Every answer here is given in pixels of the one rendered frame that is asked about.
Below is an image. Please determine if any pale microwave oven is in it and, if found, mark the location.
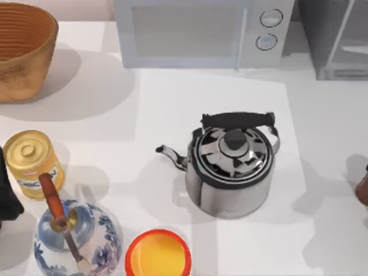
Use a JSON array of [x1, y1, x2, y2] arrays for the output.
[[112, 0, 296, 70]]

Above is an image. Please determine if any orange and yellow cup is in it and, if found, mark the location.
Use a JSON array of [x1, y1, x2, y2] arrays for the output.
[[124, 228, 193, 276]]

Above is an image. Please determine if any round microwave knob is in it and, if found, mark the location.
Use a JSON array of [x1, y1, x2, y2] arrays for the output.
[[259, 8, 283, 28], [255, 32, 278, 52]]

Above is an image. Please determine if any brown wooden brush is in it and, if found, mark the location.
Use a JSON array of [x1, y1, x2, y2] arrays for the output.
[[39, 172, 90, 271]]

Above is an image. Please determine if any yellow can with gold lid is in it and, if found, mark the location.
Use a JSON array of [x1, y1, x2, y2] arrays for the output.
[[2, 130, 66, 201]]

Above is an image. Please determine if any brown woven basket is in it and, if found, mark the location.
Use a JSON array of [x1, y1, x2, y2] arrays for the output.
[[0, 0, 60, 102]]

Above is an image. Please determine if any grey cabinet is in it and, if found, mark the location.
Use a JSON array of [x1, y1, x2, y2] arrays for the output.
[[297, 0, 368, 81]]

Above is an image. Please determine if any brown rounded object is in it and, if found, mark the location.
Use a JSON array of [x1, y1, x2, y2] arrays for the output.
[[355, 164, 368, 207]]

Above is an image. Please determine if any silver kettle with black handle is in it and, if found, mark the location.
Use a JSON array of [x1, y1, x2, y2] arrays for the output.
[[155, 111, 281, 220]]

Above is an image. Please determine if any microwave door handle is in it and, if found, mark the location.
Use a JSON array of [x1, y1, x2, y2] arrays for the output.
[[235, 7, 248, 72]]

